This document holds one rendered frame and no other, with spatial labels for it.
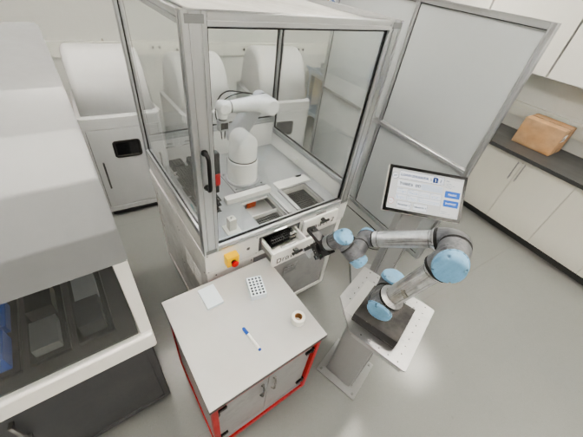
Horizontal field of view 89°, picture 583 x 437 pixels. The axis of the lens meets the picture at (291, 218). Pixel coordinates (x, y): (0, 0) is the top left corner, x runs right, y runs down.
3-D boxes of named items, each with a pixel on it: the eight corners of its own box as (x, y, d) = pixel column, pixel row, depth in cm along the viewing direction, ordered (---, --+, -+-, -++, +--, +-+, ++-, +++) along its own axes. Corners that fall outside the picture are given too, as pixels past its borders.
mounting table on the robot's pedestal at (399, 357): (426, 321, 174) (435, 309, 167) (396, 381, 146) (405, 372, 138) (359, 277, 193) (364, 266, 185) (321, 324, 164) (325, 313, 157)
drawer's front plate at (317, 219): (335, 221, 205) (338, 209, 198) (302, 235, 191) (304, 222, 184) (333, 219, 206) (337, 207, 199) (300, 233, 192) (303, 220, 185)
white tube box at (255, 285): (266, 297, 159) (266, 293, 157) (251, 301, 157) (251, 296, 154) (260, 279, 168) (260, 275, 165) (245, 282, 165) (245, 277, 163)
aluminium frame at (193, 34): (347, 202, 202) (404, 21, 134) (205, 257, 151) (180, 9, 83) (272, 140, 257) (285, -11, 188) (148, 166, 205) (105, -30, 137)
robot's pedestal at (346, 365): (372, 365, 216) (413, 308, 166) (352, 401, 196) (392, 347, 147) (337, 338, 228) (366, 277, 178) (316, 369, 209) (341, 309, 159)
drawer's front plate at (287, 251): (311, 249, 182) (314, 237, 175) (271, 268, 168) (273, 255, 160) (310, 247, 183) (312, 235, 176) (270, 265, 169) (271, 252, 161)
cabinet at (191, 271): (323, 284, 265) (343, 217, 213) (214, 344, 213) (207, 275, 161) (266, 221, 319) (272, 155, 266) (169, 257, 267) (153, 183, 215)
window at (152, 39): (203, 230, 145) (183, 23, 89) (202, 230, 145) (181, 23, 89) (149, 148, 194) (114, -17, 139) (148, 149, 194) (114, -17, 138)
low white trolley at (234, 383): (304, 390, 197) (327, 334, 148) (217, 457, 166) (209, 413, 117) (259, 322, 230) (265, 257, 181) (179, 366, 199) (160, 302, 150)
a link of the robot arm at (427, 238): (474, 218, 115) (357, 223, 146) (470, 234, 108) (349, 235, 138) (476, 243, 119) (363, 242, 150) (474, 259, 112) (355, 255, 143)
